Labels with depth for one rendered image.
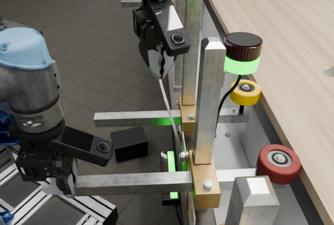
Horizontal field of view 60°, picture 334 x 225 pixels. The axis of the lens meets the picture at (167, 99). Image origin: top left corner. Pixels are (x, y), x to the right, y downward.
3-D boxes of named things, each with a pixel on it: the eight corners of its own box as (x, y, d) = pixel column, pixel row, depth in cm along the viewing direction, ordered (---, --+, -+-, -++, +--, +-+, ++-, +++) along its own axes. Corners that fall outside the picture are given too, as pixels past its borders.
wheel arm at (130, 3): (121, 9, 162) (120, 1, 159) (122, 7, 165) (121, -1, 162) (198, 7, 164) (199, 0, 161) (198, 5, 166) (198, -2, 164)
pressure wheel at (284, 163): (255, 208, 61) (267, 173, 54) (245, 177, 67) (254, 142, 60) (292, 206, 61) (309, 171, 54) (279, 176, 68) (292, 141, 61)
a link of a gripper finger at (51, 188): (50, 196, 61) (39, 168, 56) (78, 195, 61) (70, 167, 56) (46, 210, 59) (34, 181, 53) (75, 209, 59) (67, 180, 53)
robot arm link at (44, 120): (64, 86, 49) (51, 116, 43) (69, 107, 52) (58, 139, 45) (19, 87, 49) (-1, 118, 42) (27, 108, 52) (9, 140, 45)
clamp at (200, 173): (194, 209, 58) (195, 194, 55) (186, 158, 69) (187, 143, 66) (221, 208, 58) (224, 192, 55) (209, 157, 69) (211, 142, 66)
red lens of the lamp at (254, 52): (227, 61, 45) (229, 48, 43) (219, 44, 50) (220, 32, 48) (265, 60, 45) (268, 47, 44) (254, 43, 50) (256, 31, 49)
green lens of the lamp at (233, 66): (225, 75, 46) (227, 63, 45) (217, 57, 51) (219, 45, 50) (262, 74, 47) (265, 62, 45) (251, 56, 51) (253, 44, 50)
